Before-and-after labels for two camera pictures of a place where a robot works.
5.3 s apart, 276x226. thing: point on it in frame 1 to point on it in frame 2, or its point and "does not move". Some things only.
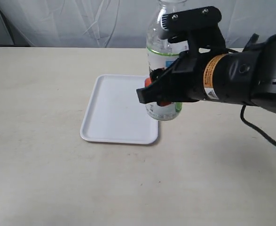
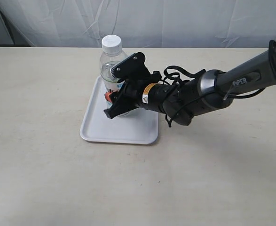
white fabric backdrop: [121, 23] does not move
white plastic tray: [114, 114] does not move
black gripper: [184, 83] to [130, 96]
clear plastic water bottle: [161, 54] to [112, 54]
